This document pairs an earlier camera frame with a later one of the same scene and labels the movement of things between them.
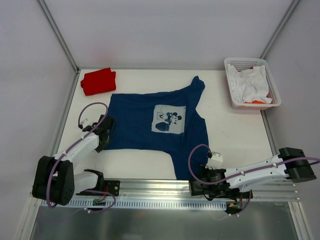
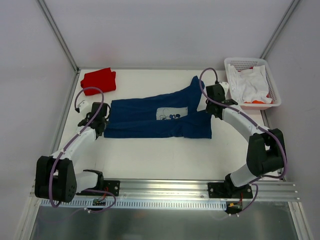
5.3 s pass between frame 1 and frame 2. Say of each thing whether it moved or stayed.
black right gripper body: moved
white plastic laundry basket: stayed
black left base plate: stayed
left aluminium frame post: stayed
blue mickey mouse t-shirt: moved
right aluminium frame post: stayed
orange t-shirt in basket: stayed
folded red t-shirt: stayed
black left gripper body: moved
